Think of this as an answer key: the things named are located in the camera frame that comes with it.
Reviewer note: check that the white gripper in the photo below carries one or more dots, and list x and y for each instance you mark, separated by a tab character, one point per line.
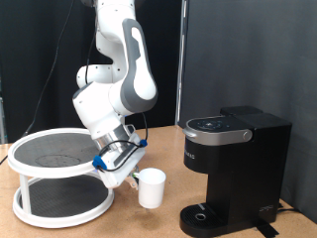
124	165

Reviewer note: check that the white mug with green tape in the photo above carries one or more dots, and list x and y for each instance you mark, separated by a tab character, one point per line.
152	190

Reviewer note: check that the black Keurig coffee machine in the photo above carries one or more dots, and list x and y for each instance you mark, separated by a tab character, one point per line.
244	165

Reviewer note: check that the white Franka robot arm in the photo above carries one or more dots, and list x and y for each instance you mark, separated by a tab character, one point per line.
138	76

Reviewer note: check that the white two-tier turntable stand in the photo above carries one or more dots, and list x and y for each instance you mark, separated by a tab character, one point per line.
46	152

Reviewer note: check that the silver vertical metal pole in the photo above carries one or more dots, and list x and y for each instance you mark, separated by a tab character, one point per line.
181	62

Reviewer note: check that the black tape strip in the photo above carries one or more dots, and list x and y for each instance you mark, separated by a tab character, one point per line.
266	230

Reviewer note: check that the black backdrop curtain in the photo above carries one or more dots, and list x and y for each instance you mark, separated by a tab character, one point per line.
29	59

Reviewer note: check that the grey backdrop panel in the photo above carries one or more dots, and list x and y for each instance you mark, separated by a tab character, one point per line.
251	56

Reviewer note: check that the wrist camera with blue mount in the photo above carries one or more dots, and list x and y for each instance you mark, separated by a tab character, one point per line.
99	162

